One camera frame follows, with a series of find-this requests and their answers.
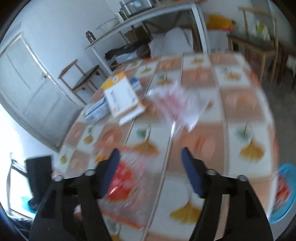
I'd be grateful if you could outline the black bag under table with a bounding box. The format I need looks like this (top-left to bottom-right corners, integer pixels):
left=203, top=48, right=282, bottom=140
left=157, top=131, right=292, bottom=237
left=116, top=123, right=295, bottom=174
left=105, top=42, right=148, bottom=60

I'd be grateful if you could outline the silver rice cooker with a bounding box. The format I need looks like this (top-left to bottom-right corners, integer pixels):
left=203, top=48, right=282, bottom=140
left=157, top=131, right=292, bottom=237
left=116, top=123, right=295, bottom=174
left=119, top=0, right=156, bottom=17

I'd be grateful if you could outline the red milk drink can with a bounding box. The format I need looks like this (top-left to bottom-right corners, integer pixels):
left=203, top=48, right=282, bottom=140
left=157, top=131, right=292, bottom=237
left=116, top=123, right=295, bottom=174
left=274, top=173, right=291, bottom=209

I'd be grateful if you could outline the blue white medicine box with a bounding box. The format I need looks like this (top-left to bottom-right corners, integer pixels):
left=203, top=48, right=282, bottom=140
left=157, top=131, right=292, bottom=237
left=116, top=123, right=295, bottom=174
left=85, top=77, right=143, bottom=123

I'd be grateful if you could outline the glass jar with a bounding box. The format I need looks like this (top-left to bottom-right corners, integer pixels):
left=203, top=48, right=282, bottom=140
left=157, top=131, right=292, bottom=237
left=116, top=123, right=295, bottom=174
left=85, top=31, right=96, bottom=43

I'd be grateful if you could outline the red snack bag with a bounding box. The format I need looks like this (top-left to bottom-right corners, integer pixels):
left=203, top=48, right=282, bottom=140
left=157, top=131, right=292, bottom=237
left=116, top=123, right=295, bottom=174
left=100, top=144, right=167, bottom=230

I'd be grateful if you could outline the wooden chair left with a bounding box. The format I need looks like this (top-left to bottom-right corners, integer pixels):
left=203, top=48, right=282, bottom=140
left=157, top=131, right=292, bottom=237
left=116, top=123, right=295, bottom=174
left=58, top=59, right=107, bottom=105

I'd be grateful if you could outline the white sack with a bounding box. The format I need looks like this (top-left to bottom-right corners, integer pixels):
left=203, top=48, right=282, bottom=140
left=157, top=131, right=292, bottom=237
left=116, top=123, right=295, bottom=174
left=149, top=27, right=193, bottom=57

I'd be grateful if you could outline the dark wooden stool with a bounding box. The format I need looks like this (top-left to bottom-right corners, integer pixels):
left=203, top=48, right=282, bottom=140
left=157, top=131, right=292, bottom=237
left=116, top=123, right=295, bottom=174
left=277, top=43, right=296, bottom=90

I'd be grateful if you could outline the wooden chair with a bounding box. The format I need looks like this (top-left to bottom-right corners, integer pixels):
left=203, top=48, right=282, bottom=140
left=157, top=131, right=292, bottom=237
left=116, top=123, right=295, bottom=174
left=58, top=59, right=107, bottom=105
left=227, top=6, right=279, bottom=81

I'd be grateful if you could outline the yellow white capsule box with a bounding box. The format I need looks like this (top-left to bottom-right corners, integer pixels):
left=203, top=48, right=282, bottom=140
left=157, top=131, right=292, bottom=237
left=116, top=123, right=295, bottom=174
left=101, top=72, right=145, bottom=126

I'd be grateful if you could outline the white side table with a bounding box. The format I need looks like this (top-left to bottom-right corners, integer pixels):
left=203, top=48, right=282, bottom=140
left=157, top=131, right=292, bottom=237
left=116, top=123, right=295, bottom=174
left=86, top=1, right=209, bottom=74

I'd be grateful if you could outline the wooden chair right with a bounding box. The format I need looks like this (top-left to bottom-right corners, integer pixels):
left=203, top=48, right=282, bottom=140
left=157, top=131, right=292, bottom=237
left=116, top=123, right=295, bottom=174
left=227, top=6, right=279, bottom=81

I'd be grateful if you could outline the white door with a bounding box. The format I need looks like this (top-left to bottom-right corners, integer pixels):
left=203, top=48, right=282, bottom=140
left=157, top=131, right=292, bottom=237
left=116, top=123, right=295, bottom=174
left=1, top=34, right=81, bottom=151

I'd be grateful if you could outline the yellow bag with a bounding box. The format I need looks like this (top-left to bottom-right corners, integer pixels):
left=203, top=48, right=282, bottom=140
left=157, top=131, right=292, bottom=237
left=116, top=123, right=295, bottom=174
left=206, top=14, right=234, bottom=31

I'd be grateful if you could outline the glass bowl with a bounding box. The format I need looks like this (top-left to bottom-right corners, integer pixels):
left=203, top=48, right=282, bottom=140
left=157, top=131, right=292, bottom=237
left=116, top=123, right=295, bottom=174
left=96, top=18, right=118, bottom=31

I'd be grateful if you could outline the blue plastic trash basket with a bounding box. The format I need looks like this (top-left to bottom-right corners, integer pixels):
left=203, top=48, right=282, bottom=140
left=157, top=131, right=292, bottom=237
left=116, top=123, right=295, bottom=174
left=269, top=164, right=295, bottom=224

